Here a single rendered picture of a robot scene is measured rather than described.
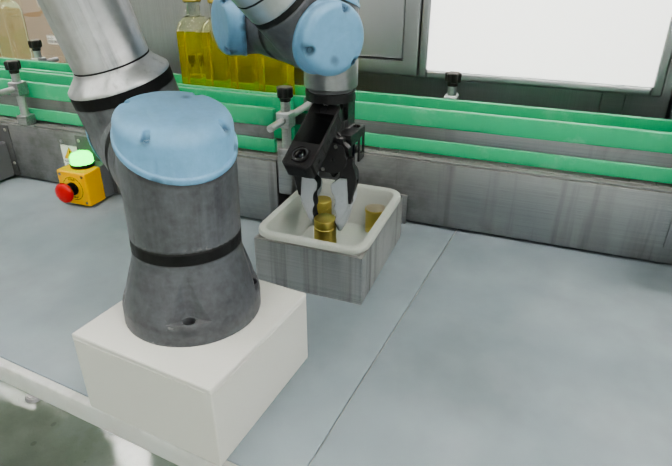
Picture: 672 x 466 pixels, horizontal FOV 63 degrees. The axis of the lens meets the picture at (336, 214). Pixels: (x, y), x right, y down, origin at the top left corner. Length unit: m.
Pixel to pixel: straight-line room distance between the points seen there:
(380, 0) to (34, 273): 0.78
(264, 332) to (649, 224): 0.65
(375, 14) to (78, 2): 0.65
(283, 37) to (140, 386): 0.38
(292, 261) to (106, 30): 0.40
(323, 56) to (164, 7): 0.89
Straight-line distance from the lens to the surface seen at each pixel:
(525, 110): 1.03
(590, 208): 0.99
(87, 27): 0.64
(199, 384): 0.56
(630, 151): 0.98
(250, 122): 1.00
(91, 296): 0.91
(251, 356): 0.59
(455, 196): 1.00
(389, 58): 1.16
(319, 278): 0.82
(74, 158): 1.18
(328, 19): 0.56
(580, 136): 0.97
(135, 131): 0.53
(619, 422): 0.72
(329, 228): 0.83
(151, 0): 1.44
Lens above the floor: 1.23
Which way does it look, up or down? 27 degrees down
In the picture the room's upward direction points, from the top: straight up
